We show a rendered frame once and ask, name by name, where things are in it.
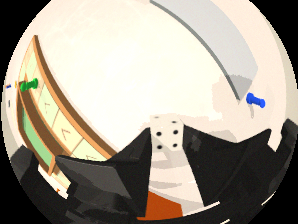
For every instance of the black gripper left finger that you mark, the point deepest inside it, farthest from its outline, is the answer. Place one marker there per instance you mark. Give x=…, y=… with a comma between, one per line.
x=126, y=173

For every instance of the white die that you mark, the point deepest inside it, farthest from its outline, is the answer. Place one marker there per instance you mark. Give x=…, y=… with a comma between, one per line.
x=166, y=133

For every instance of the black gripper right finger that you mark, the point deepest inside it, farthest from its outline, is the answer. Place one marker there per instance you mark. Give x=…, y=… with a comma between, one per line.
x=215, y=162

